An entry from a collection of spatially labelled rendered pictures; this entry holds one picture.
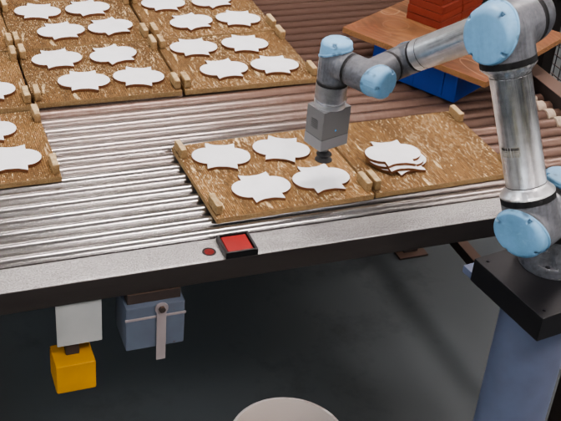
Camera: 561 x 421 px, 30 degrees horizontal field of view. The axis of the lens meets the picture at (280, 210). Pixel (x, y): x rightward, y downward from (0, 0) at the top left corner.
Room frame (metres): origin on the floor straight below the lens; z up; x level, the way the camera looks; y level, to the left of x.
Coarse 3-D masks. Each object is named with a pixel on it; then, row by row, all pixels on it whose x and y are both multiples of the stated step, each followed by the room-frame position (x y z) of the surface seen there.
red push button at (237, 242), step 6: (222, 240) 1.94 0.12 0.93; (228, 240) 1.95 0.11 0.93; (234, 240) 1.95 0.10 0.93; (240, 240) 1.95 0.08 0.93; (246, 240) 1.95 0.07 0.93; (228, 246) 1.92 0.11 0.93; (234, 246) 1.92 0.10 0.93; (240, 246) 1.92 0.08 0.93; (246, 246) 1.93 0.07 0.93; (252, 246) 1.93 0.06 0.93
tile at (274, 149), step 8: (272, 136) 2.42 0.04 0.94; (256, 144) 2.37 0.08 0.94; (264, 144) 2.38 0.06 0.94; (272, 144) 2.38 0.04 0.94; (280, 144) 2.38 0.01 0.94; (288, 144) 2.39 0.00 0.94; (296, 144) 2.39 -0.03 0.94; (256, 152) 2.33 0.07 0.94; (264, 152) 2.33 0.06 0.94; (272, 152) 2.34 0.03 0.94; (280, 152) 2.34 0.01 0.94; (288, 152) 2.34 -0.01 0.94; (296, 152) 2.35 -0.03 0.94; (304, 152) 2.35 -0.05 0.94; (272, 160) 2.31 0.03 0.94; (280, 160) 2.31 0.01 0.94; (288, 160) 2.31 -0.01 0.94
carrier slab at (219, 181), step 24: (192, 144) 2.36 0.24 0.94; (216, 144) 2.37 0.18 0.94; (240, 144) 2.38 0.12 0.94; (192, 168) 2.23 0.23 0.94; (240, 168) 2.26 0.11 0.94; (264, 168) 2.27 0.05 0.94; (288, 168) 2.28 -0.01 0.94; (216, 192) 2.13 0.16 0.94; (288, 192) 2.16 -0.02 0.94; (312, 192) 2.17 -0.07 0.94; (336, 192) 2.18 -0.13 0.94; (360, 192) 2.19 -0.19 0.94; (216, 216) 2.03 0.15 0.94; (240, 216) 2.04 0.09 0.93
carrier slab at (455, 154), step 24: (384, 120) 2.58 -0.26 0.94; (408, 120) 2.60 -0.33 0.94; (432, 120) 2.61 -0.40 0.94; (456, 120) 2.62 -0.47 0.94; (360, 144) 2.44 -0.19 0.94; (408, 144) 2.46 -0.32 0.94; (432, 144) 2.48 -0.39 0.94; (456, 144) 2.49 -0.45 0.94; (480, 144) 2.50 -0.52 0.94; (360, 168) 2.31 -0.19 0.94; (432, 168) 2.35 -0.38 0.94; (456, 168) 2.36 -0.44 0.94; (480, 168) 2.37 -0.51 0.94; (384, 192) 2.21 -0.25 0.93; (408, 192) 2.24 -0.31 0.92
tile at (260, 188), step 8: (240, 176) 2.20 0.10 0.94; (248, 176) 2.21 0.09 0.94; (256, 176) 2.21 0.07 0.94; (264, 176) 2.21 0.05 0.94; (272, 176) 2.22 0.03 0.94; (240, 184) 2.17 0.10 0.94; (248, 184) 2.17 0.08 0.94; (256, 184) 2.17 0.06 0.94; (264, 184) 2.18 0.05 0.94; (272, 184) 2.18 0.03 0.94; (280, 184) 2.18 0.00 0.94; (288, 184) 2.19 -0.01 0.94; (232, 192) 2.13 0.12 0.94; (240, 192) 2.13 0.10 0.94; (248, 192) 2.13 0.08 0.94; (256, 192) 2.14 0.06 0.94; (264, 192) 2.14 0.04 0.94; (272, 192) 2.14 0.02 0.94; (280, 192) 2.15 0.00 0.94; (256, 200) 2.10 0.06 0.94; (264, 200) 2.11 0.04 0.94
